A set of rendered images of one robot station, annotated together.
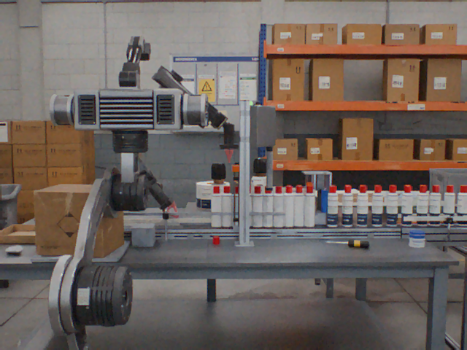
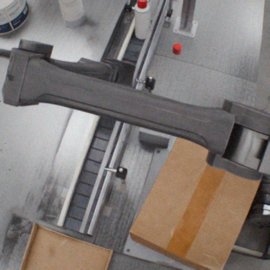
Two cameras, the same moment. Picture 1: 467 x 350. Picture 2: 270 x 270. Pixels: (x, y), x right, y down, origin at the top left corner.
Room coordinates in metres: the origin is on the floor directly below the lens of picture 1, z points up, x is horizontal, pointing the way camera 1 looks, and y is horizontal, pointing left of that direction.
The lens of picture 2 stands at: (2.32, 0.84, 1.92)
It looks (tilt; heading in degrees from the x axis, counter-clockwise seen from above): 69 degrees down; 290
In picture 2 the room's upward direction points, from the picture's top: 2 degrees counter-clockwise
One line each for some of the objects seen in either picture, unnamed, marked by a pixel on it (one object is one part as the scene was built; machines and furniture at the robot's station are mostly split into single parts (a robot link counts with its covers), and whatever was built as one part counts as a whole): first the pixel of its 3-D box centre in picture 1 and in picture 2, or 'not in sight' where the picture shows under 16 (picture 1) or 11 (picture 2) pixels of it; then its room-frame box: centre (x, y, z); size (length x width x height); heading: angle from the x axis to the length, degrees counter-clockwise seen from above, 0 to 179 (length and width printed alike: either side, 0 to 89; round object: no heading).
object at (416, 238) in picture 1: (417, 238); not in sight; (2.36, -0.86, 0.87); 0.07 x 0.07 x 0.07
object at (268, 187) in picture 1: (269, 168); not in sight; (2.45, -0.19, 1.18); 0.04 x 0.04 x 0.21
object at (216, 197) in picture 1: (216, 206); (141, 17); (2.55, 0.07, 0.98); 0.05 x 0.05 x 0.20
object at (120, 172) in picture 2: not in sight; (115, 175); (2.46, 0.61, 0.91); 0.07 x 0.03 x 0.16; 1
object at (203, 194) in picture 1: (212, 195); (2, 5); (3.13, 0.10, 0.95); 0.20 x 0.20 x 0.14
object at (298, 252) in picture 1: (209, 230); (91, 41); (2.74, 0.11, 0.82); 2.10 x 1.31 x 0.02; 91
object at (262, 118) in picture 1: (257, 126); not in sight; (2.47, -0.13, 1.38); 0.17 x 0.10 x 0.19; 146
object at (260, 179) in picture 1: (260, 181); not in sight; (3.15, -0.18, 1.04); 0.09 x 0.09 x 0.29
